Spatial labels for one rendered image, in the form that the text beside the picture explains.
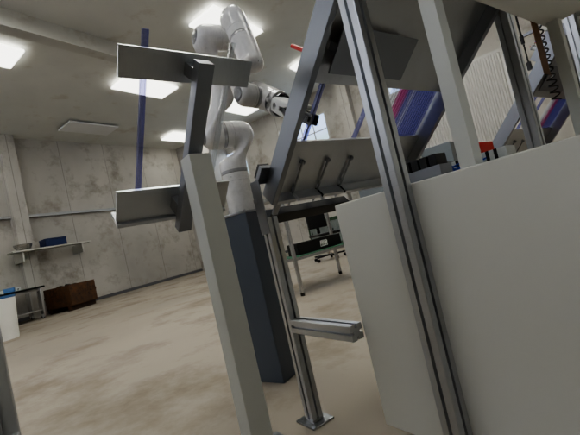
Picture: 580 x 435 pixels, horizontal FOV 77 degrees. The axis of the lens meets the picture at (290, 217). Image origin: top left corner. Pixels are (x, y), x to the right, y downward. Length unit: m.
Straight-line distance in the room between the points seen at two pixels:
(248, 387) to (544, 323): 0.65
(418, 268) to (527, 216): 0.21
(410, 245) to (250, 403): 0.55
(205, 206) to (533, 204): 0.69
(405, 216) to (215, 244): 0.46
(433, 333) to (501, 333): 0.12
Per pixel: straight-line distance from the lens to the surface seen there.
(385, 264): 0.86
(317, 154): 1.21
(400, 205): 0.76
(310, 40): 1.01
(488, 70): 9.54
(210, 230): 0.94
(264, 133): 11.87
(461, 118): 0.74
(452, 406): 0.85
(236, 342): 0.97
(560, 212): 0.68
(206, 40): 1.62
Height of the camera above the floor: 0.58
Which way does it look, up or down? 2 degrees up
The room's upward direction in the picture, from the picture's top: 13 degrees counter-clockwise
